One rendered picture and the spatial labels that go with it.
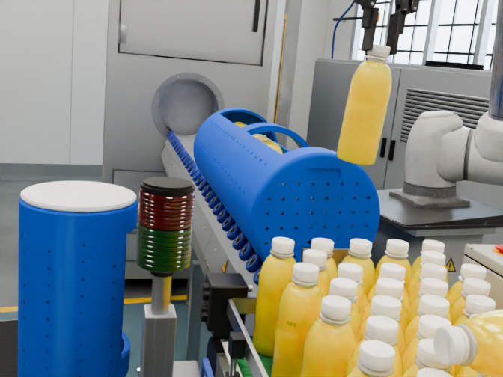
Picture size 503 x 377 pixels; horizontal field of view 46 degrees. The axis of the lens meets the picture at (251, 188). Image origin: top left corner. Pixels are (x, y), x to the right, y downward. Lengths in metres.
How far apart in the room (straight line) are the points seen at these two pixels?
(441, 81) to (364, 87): 2.26
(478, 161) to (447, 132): 0.12
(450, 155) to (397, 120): 1.77
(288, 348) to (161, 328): 0.27
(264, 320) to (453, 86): 2.33
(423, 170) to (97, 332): 1.01
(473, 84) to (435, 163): 1.34
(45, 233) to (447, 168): 1.11
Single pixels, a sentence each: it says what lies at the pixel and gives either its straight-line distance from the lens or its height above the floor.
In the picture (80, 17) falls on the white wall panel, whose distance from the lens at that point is 6.23.
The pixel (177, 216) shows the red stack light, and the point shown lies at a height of 1.23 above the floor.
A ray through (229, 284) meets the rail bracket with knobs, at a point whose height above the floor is 1.00.
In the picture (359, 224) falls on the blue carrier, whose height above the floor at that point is 1.09.
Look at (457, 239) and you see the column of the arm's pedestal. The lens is 1.82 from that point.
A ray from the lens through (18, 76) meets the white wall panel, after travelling 6.21.
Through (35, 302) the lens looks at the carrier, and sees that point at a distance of 1.51.
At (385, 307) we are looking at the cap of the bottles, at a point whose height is 1.10.
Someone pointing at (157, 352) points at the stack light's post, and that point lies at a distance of 0.74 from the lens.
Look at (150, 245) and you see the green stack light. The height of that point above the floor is 1.19.
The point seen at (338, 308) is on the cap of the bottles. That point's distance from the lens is 0.78.
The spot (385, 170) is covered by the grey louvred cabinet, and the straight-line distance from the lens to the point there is 3.62.
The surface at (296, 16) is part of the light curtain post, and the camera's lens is 2.63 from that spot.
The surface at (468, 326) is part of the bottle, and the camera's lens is 0.66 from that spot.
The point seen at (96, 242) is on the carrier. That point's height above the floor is 0.95.
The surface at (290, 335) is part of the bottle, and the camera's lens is 0.91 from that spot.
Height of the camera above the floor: 1.41
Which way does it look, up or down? 13 degrees down
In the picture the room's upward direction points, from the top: 5 degrees clockwise
